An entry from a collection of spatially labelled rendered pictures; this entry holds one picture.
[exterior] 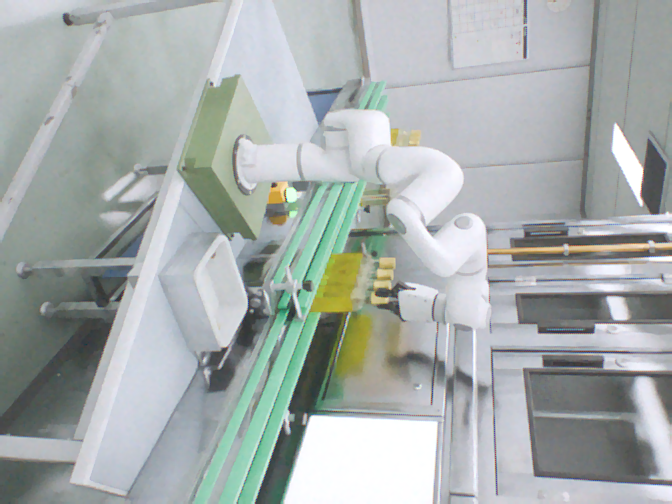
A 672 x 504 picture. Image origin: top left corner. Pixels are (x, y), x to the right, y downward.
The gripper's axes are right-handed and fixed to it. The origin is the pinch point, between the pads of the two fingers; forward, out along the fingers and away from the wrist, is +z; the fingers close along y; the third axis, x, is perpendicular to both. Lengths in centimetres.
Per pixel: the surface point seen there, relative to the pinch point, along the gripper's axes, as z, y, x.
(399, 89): 219, -114, -547
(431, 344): -13.0, -12.6, 1.1
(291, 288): 15.0, 15.1, 19.4
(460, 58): 143, -84, -565
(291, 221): 32.6, 15.5, -10.5
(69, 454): 31, 15, 76
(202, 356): 30, 7, 40
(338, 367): 8.4, -12.7, 16.6
